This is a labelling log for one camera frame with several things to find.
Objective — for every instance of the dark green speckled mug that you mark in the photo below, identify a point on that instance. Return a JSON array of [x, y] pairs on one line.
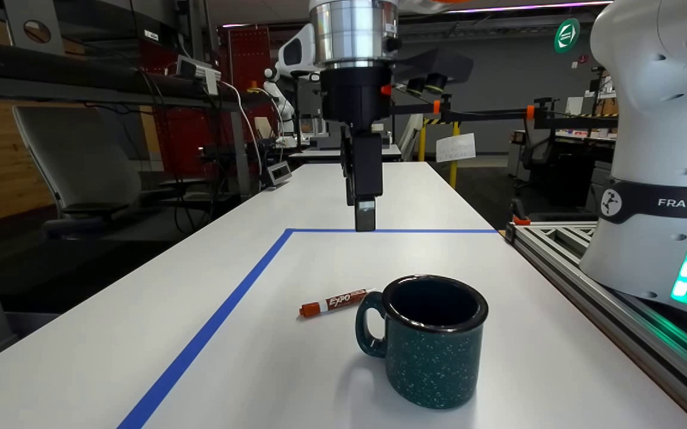
[[430, 365]]

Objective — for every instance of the white power adapter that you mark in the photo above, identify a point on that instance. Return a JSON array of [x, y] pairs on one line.
[[198, 74]]

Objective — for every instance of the black rod with orange joints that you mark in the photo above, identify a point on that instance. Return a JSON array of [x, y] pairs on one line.
[[494, 112]]

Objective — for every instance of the orange dry erase marker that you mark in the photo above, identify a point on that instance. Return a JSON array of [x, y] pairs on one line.
[[336, 300]]

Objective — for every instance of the grey office chair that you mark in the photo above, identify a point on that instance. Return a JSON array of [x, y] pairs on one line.
[[73, 157]]

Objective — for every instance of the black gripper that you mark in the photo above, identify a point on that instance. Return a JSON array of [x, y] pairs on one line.
[[357, 97]]

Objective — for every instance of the blue tape line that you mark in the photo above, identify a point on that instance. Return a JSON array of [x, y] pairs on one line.
[[202, 337]]

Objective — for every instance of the white paper sign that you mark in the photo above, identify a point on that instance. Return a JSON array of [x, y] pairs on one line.
[[457, 149]]

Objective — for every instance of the round green sign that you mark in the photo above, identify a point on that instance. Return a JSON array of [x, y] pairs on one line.
[[567, 36]]

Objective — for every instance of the small grey display box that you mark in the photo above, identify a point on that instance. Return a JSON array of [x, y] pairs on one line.
[[279, 172]]

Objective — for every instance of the yellow post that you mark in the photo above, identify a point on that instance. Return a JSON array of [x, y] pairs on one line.
[[454, 171]]

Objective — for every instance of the red cabinet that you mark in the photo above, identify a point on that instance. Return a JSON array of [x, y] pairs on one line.
[[239, 55]]

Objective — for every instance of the dark metal shelf rack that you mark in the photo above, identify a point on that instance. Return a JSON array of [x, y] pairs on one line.
[[41, 84]]

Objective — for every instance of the small white background robot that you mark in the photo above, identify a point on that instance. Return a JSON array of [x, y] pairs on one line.
[[285, 109]]

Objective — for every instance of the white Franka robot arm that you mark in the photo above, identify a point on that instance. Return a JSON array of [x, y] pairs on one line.
[[661, 119]]

